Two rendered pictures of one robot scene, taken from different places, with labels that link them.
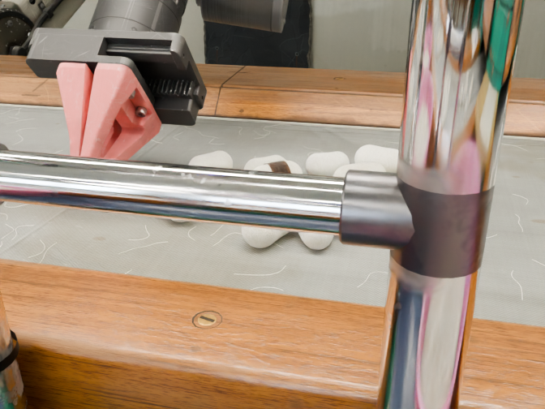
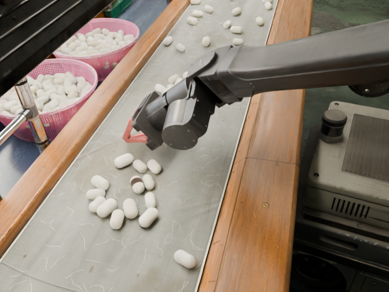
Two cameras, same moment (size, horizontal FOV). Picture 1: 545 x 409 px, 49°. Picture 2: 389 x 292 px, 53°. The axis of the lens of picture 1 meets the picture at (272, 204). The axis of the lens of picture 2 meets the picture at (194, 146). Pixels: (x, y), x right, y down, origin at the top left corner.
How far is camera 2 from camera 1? 76 cm
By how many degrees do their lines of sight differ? 77
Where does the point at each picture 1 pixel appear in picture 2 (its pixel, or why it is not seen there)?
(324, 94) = (234, 198)
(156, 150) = (187, 152)
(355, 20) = not seen: outside the picture
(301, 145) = (189, 196)
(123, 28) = (147, 108)
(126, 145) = (142, 138)
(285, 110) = (230, 188)
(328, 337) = (26, 187)
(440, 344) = not seen: outside the picture
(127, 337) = (41, 158)
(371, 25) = not seen: outside the picture
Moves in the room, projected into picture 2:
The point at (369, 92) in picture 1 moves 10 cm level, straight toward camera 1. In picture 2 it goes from (233, 216) to (170, 208)
